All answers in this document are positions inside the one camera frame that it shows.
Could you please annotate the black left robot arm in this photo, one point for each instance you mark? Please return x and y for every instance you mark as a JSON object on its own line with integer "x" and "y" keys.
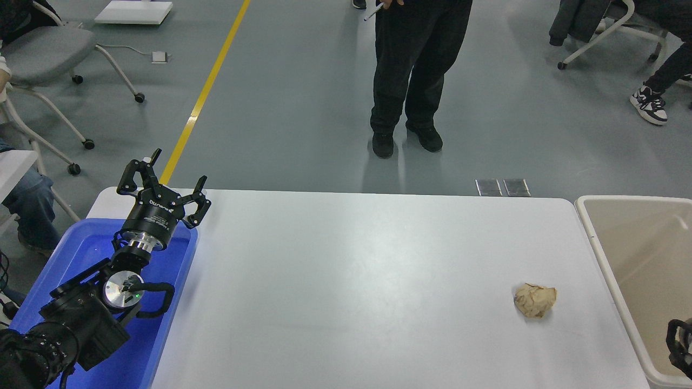
{"x": 81, "y": 319}

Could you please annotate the crumpled tan paper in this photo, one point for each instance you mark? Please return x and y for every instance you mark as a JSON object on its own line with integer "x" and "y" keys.
{"x": 535, "y": 300}

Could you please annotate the white power adapter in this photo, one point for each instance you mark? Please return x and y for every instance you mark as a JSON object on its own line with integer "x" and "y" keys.
{"x": 159, "y": 56}

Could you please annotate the silver floor plate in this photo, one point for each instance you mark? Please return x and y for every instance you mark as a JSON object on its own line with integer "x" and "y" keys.
{"x": 516, "y": 187}
{"x": 488, "y": 187}

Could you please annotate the white flat platform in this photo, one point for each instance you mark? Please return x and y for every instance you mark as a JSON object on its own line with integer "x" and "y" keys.
{"x": 132, "y": 12}

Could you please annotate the standing person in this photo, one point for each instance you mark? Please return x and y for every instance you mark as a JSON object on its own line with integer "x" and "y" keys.
{"x": 416, "y": 59}

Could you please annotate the large pale bin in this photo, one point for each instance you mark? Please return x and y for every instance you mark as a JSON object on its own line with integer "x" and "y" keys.
{"x": 627, "y": 248}

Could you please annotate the seated person with sneakers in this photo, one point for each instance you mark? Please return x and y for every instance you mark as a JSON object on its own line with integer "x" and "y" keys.
{"x": 649, "y": 102}

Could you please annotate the white-framed wheeled chair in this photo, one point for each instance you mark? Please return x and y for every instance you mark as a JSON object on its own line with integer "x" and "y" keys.
{"x": 87, "y": 144}

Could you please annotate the small white table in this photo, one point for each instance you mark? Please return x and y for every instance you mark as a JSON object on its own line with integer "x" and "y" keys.
{"x": 13, "y": 165}

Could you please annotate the white-framed chair with jacket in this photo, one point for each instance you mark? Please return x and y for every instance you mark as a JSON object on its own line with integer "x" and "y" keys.
{"x": 600, "y": 33}

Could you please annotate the grey wheeled chair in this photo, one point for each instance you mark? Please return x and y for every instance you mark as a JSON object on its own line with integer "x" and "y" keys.
{"x": 48, "y": 51}

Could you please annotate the person's black shoe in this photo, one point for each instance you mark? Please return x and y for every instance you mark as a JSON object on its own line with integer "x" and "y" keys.
{"x": 359, "y": 4}

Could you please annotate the white pen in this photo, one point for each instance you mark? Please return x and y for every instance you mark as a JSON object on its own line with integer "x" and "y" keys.
{"x": 372, "y": 14}

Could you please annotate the blue plastic tray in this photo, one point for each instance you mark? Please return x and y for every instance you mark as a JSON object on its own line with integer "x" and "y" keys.
{"x": 167, "y": 302}

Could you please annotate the dark jacket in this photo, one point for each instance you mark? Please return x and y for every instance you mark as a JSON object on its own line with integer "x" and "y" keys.
{"x": 576, "y": 19}

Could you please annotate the standing person's right hand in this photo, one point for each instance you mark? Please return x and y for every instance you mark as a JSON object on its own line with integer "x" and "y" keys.
{"x": 392, "y": 2}

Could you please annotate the seated person in jeans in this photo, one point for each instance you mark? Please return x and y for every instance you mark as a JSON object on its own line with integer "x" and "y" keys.
{"x": 30, "y": 208}

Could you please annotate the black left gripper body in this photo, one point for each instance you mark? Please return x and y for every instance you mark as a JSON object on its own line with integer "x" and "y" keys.
{"x": 153, "y": 216}

